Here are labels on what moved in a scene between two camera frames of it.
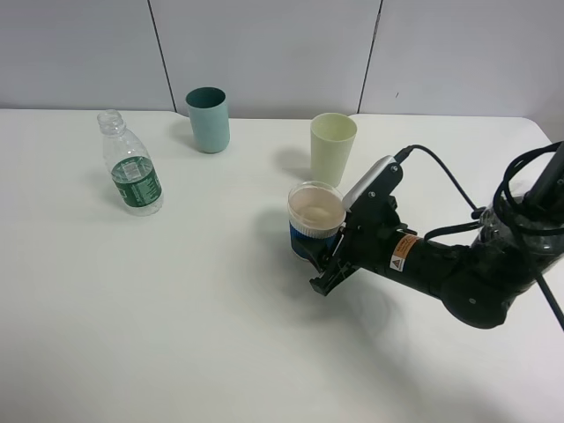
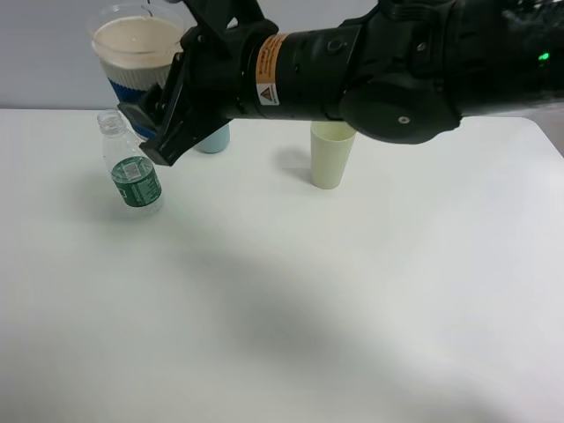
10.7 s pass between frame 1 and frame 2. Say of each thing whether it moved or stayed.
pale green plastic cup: stayed
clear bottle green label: stayed
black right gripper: moved
